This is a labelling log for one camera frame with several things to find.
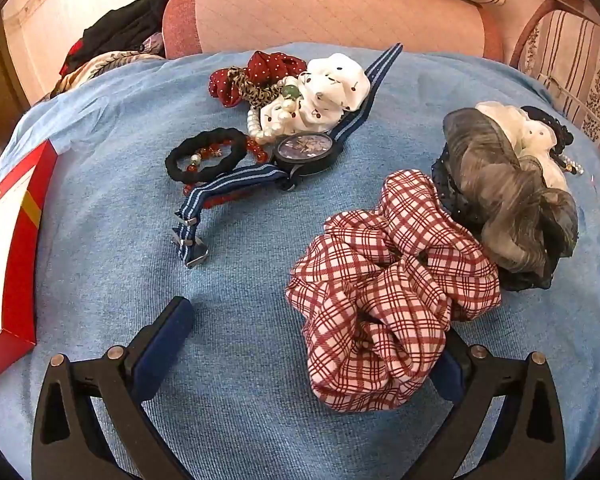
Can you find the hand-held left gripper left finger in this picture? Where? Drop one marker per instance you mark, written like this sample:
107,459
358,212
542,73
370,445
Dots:
161,355

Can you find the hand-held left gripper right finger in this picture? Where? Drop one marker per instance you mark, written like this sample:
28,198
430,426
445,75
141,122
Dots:
447,377

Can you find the red plaid scrunchie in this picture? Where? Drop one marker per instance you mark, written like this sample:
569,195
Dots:
380,270

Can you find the red and white box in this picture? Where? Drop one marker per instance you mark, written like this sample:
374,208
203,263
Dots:
22,280

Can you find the black dotted mesh scrunchie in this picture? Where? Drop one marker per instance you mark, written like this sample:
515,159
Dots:
447,185

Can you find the grey organza scrunchie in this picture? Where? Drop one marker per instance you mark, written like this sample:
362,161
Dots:
500,185

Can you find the cream dotted scrunchie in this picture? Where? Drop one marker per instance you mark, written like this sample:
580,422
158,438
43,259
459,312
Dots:
505,120

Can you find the blue blanket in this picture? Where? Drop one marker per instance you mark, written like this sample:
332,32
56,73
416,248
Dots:
130,110

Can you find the leopard print scrunchie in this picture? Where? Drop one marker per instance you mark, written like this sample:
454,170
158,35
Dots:
252,91

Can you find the cream leaf print cloth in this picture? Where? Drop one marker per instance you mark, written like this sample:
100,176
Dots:
95,67

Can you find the red clothing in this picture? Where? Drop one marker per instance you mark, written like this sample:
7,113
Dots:
74,60

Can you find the red polka dot scrunchie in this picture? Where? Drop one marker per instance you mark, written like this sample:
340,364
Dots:
265,65

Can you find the purple patterned cloth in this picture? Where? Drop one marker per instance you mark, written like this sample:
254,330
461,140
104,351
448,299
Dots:
155,42

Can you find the wooden stained glass door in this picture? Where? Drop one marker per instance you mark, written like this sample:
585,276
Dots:
7,75

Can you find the white cherry print scrunchie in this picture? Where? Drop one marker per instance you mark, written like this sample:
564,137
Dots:
330,80

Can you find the black clothing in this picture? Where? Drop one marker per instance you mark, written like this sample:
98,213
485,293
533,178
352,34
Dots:
125,25

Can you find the square striped floral pillow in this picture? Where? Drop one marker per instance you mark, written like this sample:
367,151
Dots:
580,60

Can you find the pink quilted sofa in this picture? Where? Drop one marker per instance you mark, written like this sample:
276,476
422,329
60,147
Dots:
330,15

